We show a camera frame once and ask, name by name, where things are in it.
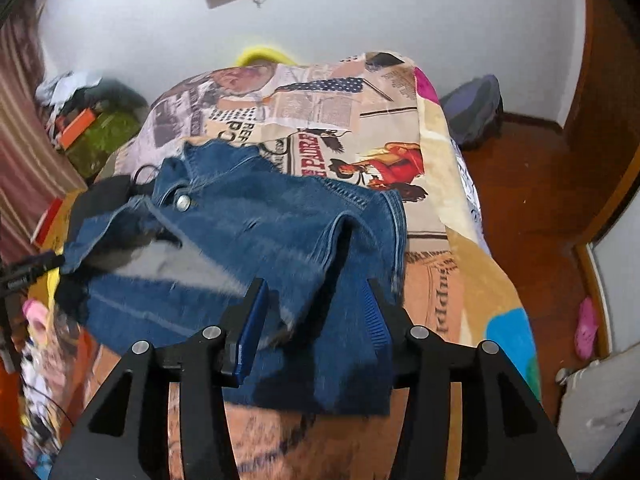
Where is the blue denim jacket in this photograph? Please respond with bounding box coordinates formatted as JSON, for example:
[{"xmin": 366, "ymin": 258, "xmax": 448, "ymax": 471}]
[{"xmin": 55, "ymin": 140, "xmax": 407, "ymax": 416}]

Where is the striped curtain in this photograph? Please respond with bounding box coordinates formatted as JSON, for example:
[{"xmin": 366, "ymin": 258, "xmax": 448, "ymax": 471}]
[{"xmin": 0, "ymin": 0, "xmax": 86, "ymax": 262}]

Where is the black garment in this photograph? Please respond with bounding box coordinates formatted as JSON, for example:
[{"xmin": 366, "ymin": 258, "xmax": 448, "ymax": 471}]
[{"xmin": 66, "ymin": 164, "xmax": 160, "ymax": 242}]

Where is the pink croc shoe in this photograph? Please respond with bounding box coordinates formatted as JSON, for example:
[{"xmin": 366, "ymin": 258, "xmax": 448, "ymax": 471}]
[{"xmin": 574, "ymin": 297, "xmax": 599, "ymax": 360}]

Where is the green patterned bag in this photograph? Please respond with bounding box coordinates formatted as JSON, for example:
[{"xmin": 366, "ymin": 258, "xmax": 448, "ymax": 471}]
[{"xmin": 65, "ymin": 110, "xmax": 140, "ymax": 180}]

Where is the orange box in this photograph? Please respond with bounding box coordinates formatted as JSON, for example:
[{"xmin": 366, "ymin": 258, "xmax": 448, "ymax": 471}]
[{"xmin": 60, "ymin": 108, "xmax": 96, "ymax": 150}]

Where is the wooden door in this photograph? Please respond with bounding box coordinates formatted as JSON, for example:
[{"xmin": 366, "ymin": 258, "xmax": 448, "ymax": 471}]
[{"xmin": 565, "ymin": 0, "xmax": 639, "ymax": 244}]

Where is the dark backpack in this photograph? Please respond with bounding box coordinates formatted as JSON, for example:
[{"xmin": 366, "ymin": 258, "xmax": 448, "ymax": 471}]
[{"xmin": 440, "ymin": 75, "xmax": 503, "ymax": 150}]

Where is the yellow pillow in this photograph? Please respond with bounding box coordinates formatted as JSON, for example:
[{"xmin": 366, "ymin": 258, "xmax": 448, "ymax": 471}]
[{"xmin": 235, "ymin": 46, "xmax": 296, "ymax": 66}]

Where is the newspaper print blanket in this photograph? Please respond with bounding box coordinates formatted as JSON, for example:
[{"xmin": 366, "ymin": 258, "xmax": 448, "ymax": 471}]
[{"xmin": 21, "ymin": 52, "xmax": 540, "ymax": 479}]

